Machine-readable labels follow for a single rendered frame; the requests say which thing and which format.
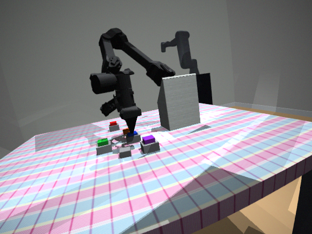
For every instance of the red button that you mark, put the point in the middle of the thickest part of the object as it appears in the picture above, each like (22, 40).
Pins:
(114, 126)

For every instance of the purple button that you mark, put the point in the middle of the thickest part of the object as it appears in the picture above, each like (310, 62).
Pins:
(149, 144)

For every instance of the green button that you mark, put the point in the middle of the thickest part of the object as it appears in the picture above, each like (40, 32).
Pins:
(103, 146)

